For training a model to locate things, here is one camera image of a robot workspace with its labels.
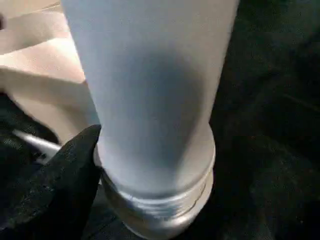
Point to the white plastic table leg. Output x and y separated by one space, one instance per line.
150 87

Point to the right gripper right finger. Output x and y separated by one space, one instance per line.
287 205

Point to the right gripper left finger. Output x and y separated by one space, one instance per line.
55 190

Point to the white plastic table top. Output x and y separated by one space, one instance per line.
37 75

